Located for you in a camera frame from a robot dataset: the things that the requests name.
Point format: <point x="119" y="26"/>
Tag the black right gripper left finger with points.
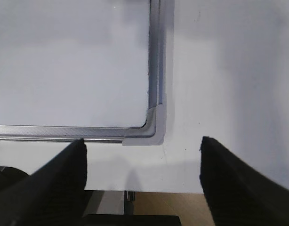
<point x="52" y="196"/>

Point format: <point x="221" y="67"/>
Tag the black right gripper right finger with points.
<point x="237" y="194"/>

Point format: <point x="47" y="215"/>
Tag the white board with aluminium frame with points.
<point x="90" y="69"/>

